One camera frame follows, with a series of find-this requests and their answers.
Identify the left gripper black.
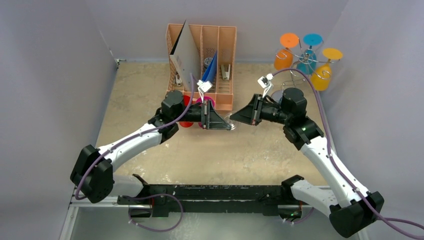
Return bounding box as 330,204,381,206
174,100,231,130

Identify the pink wine glass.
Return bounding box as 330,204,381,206
196,96,216,130

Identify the clear glass wine glass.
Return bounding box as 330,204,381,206
223,112,236,131

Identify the red wine glass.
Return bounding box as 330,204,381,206
178,95,194,128

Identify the yellow wine glass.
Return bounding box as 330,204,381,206
310,48,343,91

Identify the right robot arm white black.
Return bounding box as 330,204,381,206
230,87,385,238

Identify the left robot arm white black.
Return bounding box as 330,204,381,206
70,90,232,205

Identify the chrome wine glass rack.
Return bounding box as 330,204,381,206
274,37,344,92

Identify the orange wine glass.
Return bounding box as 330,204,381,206
273,32,299,71

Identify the blue wine glass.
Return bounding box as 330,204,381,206
295,33,323,75

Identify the blue folder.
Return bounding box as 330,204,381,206
201,51,218,84

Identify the grey stapler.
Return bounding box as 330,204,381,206
220,64,231,81

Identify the tape roll in organizer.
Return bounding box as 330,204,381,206
203,57,214,69

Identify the grey white folder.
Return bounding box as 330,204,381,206
166,21,201,92

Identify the peach plastic desk organizer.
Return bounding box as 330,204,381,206
166,22,237,112

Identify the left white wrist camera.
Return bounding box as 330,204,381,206
197,79,213,101

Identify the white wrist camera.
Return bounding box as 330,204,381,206
197,79,213,101
257,73,274,98

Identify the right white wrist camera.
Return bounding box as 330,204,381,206
257,73,274,98

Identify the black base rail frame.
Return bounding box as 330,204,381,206
116,174,303,219

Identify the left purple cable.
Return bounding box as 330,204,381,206
74,72,196,233

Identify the purple cable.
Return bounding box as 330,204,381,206
271,68,424,240
74,72,196,233

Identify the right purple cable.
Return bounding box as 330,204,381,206
271,68,424,240

